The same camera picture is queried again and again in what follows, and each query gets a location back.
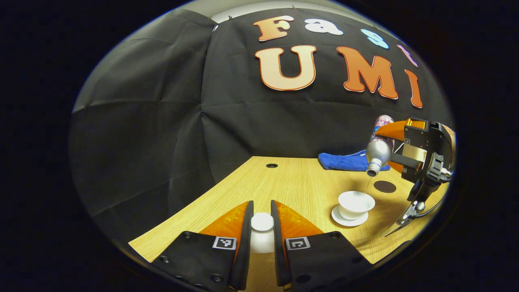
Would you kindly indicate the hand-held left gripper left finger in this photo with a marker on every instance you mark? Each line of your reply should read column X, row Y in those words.
column 245, row 251

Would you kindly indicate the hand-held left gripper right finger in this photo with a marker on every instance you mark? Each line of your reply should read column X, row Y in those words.
column 277, row 251

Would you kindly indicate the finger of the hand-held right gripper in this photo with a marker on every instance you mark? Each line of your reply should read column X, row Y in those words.
column 411, row 164
column 417, row 136

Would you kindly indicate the white teacup lid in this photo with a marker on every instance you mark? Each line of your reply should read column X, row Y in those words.
column 262, row 239

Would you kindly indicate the silver water bottle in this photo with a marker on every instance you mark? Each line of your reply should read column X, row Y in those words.
column 379, row 152

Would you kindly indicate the dark round coaster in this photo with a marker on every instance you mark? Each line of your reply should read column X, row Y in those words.
column 384, row 186

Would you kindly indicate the white teacup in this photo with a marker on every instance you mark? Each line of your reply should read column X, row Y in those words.
column 356, row 205

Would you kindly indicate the blue towel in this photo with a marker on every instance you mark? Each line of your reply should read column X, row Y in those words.
column 344, row 162

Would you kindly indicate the white saucer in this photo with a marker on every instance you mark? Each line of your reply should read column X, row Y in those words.
column 342, row 221

